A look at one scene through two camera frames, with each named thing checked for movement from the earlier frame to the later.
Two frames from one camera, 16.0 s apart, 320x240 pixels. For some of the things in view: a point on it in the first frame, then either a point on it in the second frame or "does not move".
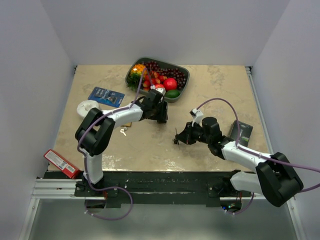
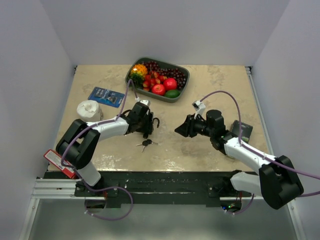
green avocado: x=172 y=93 does not move
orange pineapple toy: x=135 y=76 does not move
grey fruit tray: x=145 y=74 does not move
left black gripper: x=162 y=115 → x=140 y=130
